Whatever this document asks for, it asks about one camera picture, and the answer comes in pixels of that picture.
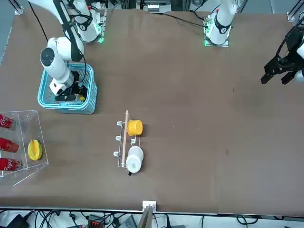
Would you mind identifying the aluminium corner post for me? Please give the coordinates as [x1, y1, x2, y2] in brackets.
[14, 0, 25, 16]
[286, 0, 304, 22]

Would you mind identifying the yellow green starfruit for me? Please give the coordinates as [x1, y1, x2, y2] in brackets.
[27, 139, 43, 161]

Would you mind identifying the black left base cable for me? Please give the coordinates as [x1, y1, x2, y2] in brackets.
[148, 10, 207, 27]

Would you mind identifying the white wire cup rack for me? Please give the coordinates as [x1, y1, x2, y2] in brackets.
[113, 110, 144, 169]

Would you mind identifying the red drink bottle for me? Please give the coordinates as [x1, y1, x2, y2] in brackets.
[0, 137, 20, 152]
[0, 114, 17, 131]
[0, 157, 22, 171]

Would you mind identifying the large black power brick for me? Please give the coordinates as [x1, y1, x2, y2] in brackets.
[5, 213, 30, 228]

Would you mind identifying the light blue plastic basket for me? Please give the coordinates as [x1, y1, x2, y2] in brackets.
[37, 63, 98, 115]

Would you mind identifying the orange black hub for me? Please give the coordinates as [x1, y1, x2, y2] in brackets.
[87, 214, 105, 228]

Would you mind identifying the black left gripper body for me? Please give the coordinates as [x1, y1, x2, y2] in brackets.
[282, 25, 304, 63]

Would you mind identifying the grey socket block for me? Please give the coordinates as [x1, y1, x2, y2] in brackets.
[146, 3, 160, 13]

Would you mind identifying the clear acrylic rack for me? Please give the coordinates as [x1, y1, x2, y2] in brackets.
[0, 109, 50, 186]

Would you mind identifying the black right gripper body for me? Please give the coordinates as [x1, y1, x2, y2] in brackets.
[70, 70, 83, 95]

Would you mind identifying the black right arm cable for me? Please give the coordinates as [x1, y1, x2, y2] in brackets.
[28, 0, 88, 83]

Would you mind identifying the white cup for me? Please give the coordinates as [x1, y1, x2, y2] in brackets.
[125, 146, 144, 177]

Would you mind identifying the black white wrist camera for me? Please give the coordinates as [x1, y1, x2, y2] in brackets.
[55, 94, 78, 103]

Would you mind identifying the yellow plastic cup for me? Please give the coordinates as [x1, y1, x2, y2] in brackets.
[127, 120, 144, 137]

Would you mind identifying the aluminium camera post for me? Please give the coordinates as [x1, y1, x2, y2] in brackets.
[137, 200, 158, 228]

